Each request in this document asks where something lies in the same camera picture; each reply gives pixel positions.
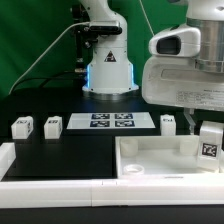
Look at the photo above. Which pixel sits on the white square table top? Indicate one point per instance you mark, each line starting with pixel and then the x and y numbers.
pixel 152 156

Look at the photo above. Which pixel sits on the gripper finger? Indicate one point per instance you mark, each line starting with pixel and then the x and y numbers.
pixel 188 112

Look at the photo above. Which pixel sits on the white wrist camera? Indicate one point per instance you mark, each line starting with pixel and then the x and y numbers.
pixel 177 41

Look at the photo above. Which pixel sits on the white U-shaped fence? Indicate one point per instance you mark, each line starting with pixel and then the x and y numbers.
pixel 148 190

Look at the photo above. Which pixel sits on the black mounted camera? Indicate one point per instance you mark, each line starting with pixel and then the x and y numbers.
pixel 105 27

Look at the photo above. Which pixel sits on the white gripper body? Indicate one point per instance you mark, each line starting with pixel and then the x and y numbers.
pixel 175 82

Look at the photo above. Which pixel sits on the white marker sheet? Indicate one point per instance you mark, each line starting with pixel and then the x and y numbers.
pixel 129 120

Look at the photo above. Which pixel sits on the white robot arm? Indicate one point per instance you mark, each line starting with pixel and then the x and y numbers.
pixel 110 73

